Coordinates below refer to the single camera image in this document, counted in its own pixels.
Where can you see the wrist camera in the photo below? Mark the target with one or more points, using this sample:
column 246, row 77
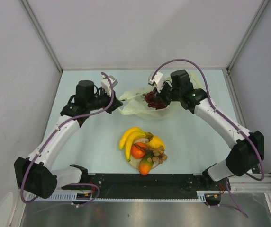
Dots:
column 156, row 80
column 108, row 83

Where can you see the brown fake longan bunch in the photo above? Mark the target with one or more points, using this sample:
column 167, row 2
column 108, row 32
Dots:
column 158, row 154

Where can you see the small orange fake fruit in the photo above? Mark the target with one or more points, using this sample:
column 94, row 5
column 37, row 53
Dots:
column 145, row 165

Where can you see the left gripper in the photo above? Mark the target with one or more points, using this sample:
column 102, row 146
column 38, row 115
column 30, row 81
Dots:
column 115, row 103

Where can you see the yellow fake bell pepper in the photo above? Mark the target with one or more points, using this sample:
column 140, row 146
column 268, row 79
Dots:
column 155, row 142

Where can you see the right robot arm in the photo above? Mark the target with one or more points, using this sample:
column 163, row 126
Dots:
column 247, row 148

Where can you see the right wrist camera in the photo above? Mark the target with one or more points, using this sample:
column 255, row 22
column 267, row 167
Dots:
column 156, row 80

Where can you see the white cable duct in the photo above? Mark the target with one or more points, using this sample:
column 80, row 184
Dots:
column 86, row 196

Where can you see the fake dark grapes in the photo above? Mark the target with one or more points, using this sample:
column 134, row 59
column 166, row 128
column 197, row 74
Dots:
column 150, row 99

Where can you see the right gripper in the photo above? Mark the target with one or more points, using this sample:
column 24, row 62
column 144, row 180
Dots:
column 159, row 95

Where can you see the pale green plastic bag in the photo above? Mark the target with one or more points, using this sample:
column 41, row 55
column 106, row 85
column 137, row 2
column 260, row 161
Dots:
column 134, row 104

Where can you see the pink ceramic plate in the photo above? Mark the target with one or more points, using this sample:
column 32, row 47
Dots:
column 134, row 163

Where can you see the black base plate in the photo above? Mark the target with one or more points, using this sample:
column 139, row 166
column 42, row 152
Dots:
column 168, row 186

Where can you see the yellow fake banana bunch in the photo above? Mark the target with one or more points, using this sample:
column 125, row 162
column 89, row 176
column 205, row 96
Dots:
column 128, row 139

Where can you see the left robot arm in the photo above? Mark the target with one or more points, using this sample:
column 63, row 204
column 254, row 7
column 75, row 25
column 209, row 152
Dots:
column 33, row 174

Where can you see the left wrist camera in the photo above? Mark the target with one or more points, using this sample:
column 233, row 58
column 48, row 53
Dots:
column 108, row 83

